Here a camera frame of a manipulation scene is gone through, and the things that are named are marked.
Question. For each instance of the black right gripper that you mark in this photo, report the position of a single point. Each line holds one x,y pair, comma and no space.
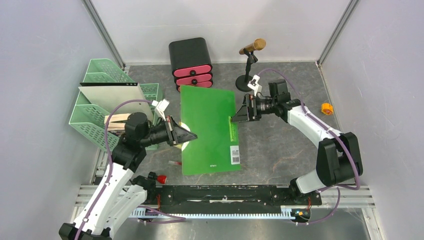
242,115

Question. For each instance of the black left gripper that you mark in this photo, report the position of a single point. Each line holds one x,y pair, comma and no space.
176,134

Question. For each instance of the green clip file folder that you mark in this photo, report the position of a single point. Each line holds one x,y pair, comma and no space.
208,112

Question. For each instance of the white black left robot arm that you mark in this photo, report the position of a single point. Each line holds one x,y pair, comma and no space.
105,212

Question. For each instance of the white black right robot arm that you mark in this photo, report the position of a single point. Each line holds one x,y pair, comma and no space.
338,161

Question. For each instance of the black microphone stand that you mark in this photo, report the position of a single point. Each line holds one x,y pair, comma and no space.
242,81

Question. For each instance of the red gel pen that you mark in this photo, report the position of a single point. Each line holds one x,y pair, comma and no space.
177,163

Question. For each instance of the red black stamp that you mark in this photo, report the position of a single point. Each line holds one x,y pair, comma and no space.
162,179

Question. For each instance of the gold microphone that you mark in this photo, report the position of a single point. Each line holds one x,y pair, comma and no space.
257,45

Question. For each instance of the black pink drawer organizer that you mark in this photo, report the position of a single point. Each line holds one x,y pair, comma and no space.
190,63

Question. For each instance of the orange tape measure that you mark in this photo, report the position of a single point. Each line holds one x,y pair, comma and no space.
327,109

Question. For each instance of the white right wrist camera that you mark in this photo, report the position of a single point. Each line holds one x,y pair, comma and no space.
254,85

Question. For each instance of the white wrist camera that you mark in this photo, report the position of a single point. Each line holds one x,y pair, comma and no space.
254,85
160,107

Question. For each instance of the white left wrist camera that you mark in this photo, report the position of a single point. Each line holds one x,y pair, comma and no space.
160,107

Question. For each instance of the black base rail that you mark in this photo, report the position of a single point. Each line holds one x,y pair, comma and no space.
228,199

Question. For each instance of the white cable duct strip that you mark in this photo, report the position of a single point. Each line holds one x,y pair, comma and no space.
282,214

